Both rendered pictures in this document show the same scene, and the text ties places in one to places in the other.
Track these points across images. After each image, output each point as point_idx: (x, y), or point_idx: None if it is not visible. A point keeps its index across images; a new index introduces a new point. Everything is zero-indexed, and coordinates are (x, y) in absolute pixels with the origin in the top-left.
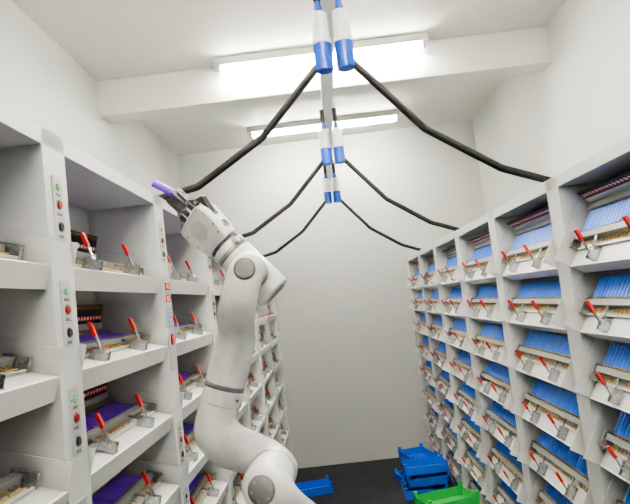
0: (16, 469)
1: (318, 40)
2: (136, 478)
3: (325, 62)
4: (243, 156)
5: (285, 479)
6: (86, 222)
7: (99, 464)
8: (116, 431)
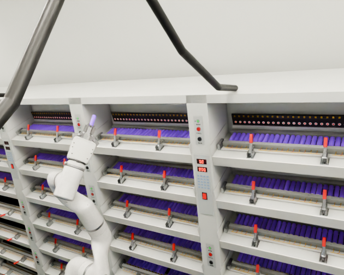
0: None
1: None
2: (199, 249)
3: None
4: (195, 68)
5: (66, 269)
6: None
7: (113, 215)
8: (150, 214)
